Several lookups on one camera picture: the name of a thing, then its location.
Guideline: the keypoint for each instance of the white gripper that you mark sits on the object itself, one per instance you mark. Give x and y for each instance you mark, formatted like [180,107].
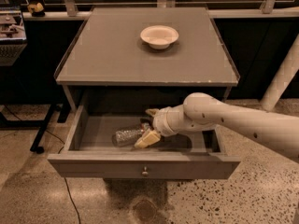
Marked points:
[161,121]

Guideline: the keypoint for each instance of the clear plastic water bottle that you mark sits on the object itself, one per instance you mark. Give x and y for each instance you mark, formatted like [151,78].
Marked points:
[127,136]

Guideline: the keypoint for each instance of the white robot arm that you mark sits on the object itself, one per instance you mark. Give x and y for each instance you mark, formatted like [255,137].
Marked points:
[200,112]

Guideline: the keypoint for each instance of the metal drawer knob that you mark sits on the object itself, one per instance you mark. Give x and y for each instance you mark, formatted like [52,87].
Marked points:
[145,171]

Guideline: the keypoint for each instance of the open grey top drawer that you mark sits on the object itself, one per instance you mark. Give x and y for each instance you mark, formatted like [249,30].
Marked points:
[90,152]

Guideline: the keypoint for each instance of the grey wooden cabinet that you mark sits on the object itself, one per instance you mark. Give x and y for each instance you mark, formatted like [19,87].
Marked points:
[113,70]

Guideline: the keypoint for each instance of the white paper bowl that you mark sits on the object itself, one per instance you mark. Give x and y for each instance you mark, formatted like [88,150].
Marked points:
[159,36]

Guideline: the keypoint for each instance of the laptop on side desk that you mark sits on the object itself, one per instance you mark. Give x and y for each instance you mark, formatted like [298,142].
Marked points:
[13,38]

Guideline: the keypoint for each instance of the yellow black tape dispenser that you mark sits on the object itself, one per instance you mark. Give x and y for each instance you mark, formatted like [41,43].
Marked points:
[36,9]

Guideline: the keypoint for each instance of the black desk leg frame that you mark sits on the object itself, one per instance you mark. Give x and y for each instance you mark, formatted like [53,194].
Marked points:
[40,124]

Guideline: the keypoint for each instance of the metal window rail frame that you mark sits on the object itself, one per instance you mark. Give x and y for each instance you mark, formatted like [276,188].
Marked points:
[162,3]

